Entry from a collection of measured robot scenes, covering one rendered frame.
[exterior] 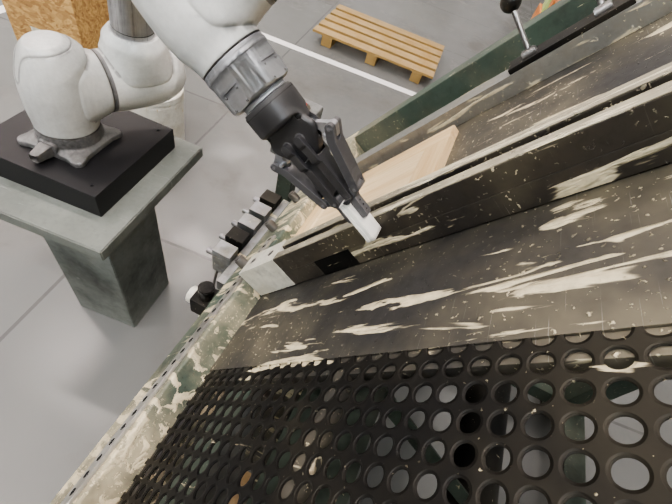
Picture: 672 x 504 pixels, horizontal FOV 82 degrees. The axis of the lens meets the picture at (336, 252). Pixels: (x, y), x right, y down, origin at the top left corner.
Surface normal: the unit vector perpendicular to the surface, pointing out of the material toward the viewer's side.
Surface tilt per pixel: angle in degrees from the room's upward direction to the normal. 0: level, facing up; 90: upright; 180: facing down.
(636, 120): 90
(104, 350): 0
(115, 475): 34
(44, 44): 5
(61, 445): 0
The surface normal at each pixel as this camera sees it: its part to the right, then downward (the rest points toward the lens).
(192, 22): 0.05, 0.49
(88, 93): 0.72, 0.60
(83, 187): 0.26, -0.60
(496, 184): -0.39, 0.66
